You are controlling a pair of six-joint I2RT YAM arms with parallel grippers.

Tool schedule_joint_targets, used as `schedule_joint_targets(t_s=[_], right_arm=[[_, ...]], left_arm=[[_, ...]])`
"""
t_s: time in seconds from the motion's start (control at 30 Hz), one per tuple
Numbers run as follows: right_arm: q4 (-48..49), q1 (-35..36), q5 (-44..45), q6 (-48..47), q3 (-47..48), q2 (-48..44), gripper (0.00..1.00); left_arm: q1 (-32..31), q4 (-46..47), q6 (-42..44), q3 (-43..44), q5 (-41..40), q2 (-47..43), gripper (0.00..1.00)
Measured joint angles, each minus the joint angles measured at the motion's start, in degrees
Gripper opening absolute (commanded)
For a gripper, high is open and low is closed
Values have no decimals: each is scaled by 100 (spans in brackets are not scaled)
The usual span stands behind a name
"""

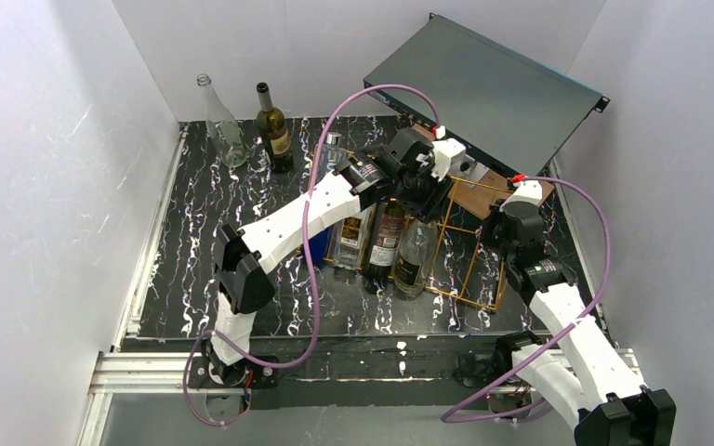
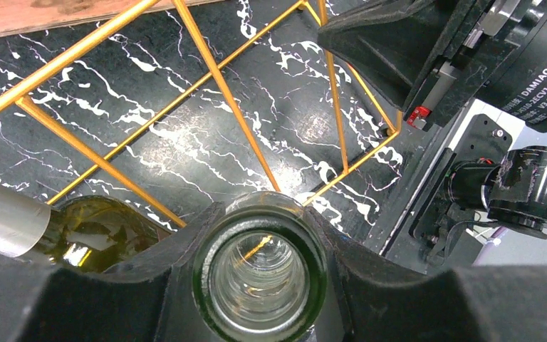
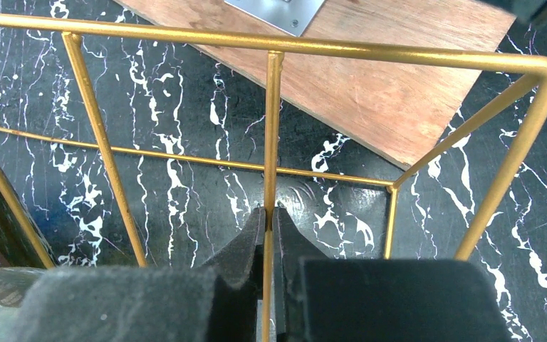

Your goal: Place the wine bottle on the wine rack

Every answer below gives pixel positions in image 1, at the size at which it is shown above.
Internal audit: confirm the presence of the clear square liquor bottle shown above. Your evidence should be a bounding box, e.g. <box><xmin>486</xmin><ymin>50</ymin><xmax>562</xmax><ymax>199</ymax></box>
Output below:
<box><xmin>331</xmin><ymin>205</ymin><xmax>376</xmax><ymax>270</ymax></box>

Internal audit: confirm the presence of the clear labelled wine bottle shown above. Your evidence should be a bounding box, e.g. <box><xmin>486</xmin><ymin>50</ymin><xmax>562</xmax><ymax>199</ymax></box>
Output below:
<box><xmin>391</xmin><ymin>218</ymin><xmax>439</xmax><ymax>300</ymax></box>

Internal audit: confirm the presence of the blue tall glass bottle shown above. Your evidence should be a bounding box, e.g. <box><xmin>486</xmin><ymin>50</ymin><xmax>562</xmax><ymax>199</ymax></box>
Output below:
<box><xmin>310</xmin><ymin>132</ymin><xmax>347</xmax><ymax>269</ymax></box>

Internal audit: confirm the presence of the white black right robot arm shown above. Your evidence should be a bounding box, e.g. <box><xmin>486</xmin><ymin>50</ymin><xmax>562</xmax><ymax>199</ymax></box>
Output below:
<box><xmin>484</xmin><ymin>202</ymin><xmax>677</xmax><ymax>445</ymax></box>

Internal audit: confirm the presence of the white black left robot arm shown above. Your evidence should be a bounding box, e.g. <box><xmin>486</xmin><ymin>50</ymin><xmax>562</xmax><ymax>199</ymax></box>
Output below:
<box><xmin>202</xmin><ymin>128</ymin><xmax>466</xmax><ymax>387</ymax></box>

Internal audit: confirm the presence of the dark green wine bottle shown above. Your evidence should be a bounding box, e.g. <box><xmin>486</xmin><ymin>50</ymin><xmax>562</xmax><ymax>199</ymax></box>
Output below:
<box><xmin>256</xmin><ymin>82</ymin><xmax>294</xmax><ymax>174</ymax></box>

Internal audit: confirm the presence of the clear tall empty bottle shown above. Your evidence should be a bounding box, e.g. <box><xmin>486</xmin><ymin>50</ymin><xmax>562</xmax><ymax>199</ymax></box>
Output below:
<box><xmin>196</xmin><ymin>73</ymin><xmax>248</xmax><ymax>168</ymax></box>

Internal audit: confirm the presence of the wooden board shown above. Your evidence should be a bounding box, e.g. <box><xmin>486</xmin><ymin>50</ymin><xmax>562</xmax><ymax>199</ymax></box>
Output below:
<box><xmin>409</xmin><ymin>124</ymin><xmax>555</xmax><ymax>221</ymax></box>

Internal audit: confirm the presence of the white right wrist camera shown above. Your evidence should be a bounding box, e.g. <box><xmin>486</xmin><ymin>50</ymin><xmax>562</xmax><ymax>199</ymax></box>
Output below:
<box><xmin>499</xmin><ymin>174</ymin><xmax>544</xmax><ymax>212</ymax></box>

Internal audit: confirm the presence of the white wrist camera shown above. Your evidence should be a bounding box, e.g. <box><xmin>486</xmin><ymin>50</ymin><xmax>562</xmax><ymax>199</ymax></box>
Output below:
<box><xmin>431</xmin><ymin>125</ymin><xmax>466</xmax><ymax>182</ymax></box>
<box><xmin>499</xmin><ymin>174</ymin><xmax>544</xmax><ymax>212</ymax></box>

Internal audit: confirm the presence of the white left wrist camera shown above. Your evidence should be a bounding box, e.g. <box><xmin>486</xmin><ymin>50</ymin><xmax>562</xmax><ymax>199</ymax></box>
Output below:
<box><xmin>431</xmin><ymin>125</ymin><xmax>466</xmax><ymax>182</ymax></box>

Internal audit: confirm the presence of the grey metal bracket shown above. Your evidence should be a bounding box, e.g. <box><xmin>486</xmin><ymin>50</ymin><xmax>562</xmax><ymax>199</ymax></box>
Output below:
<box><xmin>453</xmin><ymin>155</ymin><xmax>489</xmax><ymax>188</ymax></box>

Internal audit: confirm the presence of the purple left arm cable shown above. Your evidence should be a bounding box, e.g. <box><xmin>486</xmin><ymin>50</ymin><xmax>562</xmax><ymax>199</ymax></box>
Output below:
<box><xmin>181</xmin><ymin>84</ymin><xmax>442</xmax><ymax>428</ymax></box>

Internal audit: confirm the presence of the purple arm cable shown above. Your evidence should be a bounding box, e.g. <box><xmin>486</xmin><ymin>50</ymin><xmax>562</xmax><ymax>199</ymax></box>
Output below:
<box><xmin>440</xmin><ymin>177</ymin><xmax>613</xmax><ymax>426</ymax></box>
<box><xmin>181</xmin><ymin>84</ymin><xmax>442</xmax><ymax>428</ymax></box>

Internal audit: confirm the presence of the gold wire wine rack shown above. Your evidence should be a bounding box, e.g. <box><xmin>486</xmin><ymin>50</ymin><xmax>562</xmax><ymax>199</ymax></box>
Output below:
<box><xmin>313</xmin><ymin>145</ymin><xmax>544</xmax><ymax>314</ymax></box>

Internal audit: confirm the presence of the grey rack-mount network switch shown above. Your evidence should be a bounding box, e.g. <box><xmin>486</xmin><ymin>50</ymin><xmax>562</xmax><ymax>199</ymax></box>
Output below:
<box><xmin>364</xmin><ymin>14</ymin><xmax>610</xmax><ymax>177</ymax></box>

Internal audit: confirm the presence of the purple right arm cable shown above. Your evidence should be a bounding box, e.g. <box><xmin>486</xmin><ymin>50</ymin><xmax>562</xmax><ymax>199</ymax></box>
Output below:
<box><xmin>440</xmin><ymin>177</ymin><xmax>613</xmax><ymax>426</ymax></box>

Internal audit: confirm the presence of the aluminium frame rail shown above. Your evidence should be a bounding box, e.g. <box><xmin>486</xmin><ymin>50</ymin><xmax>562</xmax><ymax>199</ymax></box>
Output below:
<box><xmin>76</xmin><ymin>123</ymin><xmax>667</xmax><ymax>446</ymax></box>

